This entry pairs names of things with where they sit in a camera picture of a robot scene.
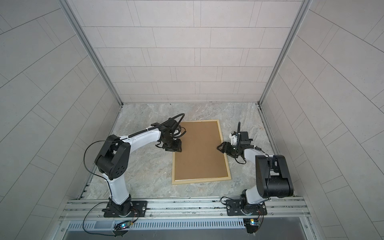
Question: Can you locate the green circuit board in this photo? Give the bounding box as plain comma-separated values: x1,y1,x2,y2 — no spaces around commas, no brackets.
243,219,261,234
114,221,133,232

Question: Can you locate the aluminium corner post right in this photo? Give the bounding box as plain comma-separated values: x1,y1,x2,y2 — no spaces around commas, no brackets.
258,0,312,106

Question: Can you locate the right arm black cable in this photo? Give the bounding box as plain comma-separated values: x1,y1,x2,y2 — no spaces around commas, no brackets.
220,121,271,217

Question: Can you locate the brown cardboard backing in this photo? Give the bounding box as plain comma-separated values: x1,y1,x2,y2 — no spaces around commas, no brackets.
174,121,229,181

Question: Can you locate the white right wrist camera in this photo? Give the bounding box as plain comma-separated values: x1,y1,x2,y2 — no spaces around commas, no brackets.
230,132,239,146

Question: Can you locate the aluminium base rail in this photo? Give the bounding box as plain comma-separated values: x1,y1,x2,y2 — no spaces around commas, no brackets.
57,197,313,236

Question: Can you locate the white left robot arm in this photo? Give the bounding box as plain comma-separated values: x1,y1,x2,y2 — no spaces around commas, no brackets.
95,113,187,218

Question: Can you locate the right green circuit board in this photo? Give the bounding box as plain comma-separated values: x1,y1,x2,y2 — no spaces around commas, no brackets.
243,219,261,234

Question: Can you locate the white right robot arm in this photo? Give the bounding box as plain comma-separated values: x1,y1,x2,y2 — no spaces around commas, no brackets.
217,131,294,216

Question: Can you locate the aluminium corner post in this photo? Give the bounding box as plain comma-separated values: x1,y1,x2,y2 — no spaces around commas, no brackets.
58,0,123,107
258,0,312,106

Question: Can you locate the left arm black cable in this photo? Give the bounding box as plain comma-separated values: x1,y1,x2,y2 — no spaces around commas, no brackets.
82,113,187,236

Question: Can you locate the light wooden picture frame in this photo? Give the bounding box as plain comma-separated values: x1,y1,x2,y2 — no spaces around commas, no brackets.
171,119,232,186

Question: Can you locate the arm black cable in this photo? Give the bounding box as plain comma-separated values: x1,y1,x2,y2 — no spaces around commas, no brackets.
82,113,187,236
220,121,271,217

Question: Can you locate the aluminium corner post left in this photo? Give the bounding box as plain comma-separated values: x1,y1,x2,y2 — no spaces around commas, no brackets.
58,0,123,107

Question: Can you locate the left green circuit board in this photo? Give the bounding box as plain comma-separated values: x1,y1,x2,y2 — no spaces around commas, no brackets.
114,221,133,232

